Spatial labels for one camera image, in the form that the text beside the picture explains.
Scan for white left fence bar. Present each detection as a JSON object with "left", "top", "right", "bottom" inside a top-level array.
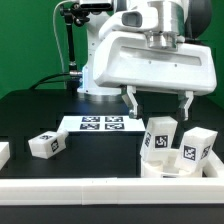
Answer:
[{"left": 0, "top": 142, "right": 10, "bottom": 170}]

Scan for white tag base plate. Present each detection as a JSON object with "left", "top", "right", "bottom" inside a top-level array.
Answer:
[{"left": 59, "top": 116, "right": 145, "bottom": 132}]

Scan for black cables on table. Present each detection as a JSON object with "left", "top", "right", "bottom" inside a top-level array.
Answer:
[{"left": 29, "top": 72, "right": 83, "bottom": 90}]

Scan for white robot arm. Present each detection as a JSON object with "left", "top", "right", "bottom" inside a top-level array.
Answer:
[{"left": 80, "top": 0, "right": 217, "bottom": 118}]

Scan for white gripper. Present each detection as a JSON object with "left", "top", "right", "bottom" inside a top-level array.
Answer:
[{"left": 93, "top": 9, "right": 217, "bottom": 121}]

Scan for white round stool seat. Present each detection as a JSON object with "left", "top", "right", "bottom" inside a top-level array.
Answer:
[{"left": 141, "top": 149, "right": 202, "bottom": 178}]

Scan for grey cable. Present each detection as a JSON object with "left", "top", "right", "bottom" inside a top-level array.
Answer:
[{"left": 52, "top": 0, "right": 79, "bottom": 74}]

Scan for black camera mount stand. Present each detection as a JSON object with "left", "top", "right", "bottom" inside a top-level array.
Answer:
[{"left": 60, "top": 3, "right": 89, "bottom": 90}]

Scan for white front fence bar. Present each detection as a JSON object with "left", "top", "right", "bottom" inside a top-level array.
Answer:
[{"left": 0, "top": 178, "right": 224, "bottom": 205}]

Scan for white fence bar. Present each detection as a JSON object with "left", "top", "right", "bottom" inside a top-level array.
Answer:
[
  {"left": 0, "top": 178, "right": 224, "bottom": 205},
  {"left": 0, "top": 142, "right": 10, "bottom": 170},
  {"left": 203, "top": 151, "right": 224, "bottom": 178}
]

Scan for white right fence bar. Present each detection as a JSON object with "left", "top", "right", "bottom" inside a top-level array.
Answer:
[{"left": 203, "top": 151, "right": 224, "bottom": 178}]

